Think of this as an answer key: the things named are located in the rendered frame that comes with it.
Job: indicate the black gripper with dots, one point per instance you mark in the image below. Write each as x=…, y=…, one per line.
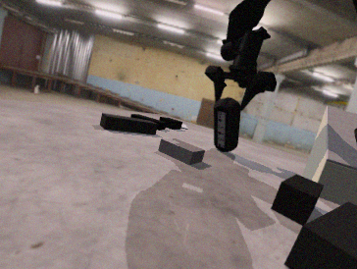
x=241, y=70

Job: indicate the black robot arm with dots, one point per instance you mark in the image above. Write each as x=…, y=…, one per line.
x=245, y=16

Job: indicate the dark grey switch controller unit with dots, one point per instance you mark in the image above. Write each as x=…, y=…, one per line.
x=226, y=124

